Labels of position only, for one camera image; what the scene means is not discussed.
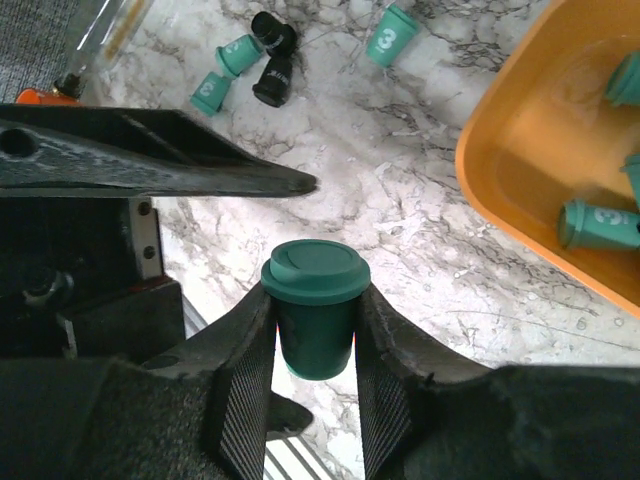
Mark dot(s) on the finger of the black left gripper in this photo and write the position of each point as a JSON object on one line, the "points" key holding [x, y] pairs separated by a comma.
{"points": [[286, 418], [100, 152]]}

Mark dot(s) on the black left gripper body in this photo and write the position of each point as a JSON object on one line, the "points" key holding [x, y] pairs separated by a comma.
{"points": [[86, 278]]}

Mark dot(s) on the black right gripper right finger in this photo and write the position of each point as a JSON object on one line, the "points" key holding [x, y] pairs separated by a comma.
{"points": [[428, 412]]}

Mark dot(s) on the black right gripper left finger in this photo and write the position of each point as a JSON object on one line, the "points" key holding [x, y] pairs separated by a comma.
{"points": [[197, 412]]}

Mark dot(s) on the teal coffee capsule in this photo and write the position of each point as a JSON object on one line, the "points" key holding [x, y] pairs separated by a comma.
{"points": [[393, 33], [632, 169], [316, 285], [623, 85], [581, 225], [209, 96], [238, 56]]}

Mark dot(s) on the orange plastic basket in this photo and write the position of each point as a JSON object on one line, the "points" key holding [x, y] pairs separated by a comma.
{"points": [[543, 134]]}

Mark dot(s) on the black coffee capsule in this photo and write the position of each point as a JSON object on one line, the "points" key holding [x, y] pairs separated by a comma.
{"points": [[273, 86], [278, 39]]}

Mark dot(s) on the orange plastic cup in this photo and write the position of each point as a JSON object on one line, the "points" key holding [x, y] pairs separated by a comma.
{"points": [[38, 97]]}

